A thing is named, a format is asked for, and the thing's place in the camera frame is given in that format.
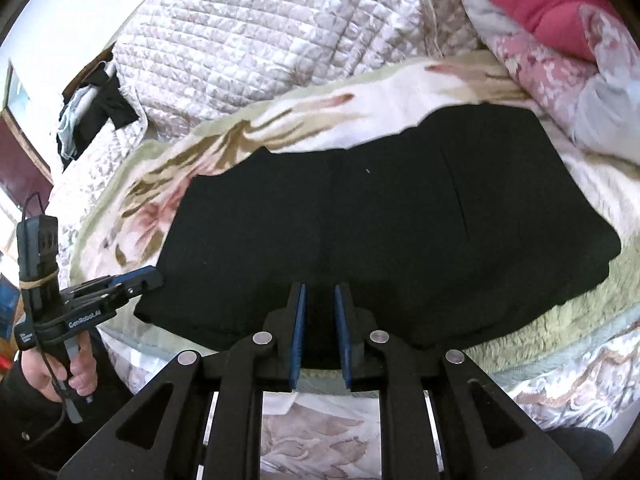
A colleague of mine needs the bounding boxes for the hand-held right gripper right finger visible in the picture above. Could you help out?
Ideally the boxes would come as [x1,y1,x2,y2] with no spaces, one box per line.
[334,282,583,480]

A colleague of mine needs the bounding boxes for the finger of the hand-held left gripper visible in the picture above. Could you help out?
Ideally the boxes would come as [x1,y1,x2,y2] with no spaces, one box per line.
[61,276,138,311]
[107,266,165,292]

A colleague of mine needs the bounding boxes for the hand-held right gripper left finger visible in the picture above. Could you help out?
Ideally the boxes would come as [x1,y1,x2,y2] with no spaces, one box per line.
[57,282,308,480]

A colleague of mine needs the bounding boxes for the black pants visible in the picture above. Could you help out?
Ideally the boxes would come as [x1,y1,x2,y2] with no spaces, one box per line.
[134,101,622,367]

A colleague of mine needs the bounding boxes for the person's left forearm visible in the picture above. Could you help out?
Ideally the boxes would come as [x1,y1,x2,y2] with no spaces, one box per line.
[0,340,136,480]

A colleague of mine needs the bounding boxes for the person's left hand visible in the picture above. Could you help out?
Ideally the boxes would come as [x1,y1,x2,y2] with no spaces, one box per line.
[25,332,99,404]

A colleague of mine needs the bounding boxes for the blue box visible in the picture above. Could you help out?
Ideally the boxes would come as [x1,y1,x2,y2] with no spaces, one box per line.
[0,285,19,339]

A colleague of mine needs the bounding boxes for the dark red furniture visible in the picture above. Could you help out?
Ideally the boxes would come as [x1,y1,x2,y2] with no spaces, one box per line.
[0,110,54,188]

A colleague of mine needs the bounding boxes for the light blue garment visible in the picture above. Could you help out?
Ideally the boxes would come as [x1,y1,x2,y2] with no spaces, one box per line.
[55,85,93,158]

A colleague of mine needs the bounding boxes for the black garment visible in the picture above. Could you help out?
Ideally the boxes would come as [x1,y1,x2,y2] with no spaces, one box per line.
[62,67,141,161]

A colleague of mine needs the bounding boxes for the printed fleece blanket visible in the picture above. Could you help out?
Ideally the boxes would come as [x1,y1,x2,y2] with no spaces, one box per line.
[67,50,640,376]

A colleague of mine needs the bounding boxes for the person's leg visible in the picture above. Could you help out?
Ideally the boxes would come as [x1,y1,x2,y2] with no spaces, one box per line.
[542,426,615,480]

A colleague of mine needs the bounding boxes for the quilted floral bedspread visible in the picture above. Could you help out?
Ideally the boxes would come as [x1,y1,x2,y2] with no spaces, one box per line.
[47,0,640,480]

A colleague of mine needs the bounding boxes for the pink floral comforter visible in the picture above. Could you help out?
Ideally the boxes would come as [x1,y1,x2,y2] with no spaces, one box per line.
[442,0,640,181]

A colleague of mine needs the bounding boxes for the black cable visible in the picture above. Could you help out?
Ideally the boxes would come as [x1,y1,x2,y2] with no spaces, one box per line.
[20,192,76,441]

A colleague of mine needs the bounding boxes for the brown wooden bed frame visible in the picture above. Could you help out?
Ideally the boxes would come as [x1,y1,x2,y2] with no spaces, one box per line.
[62,45,117,96]

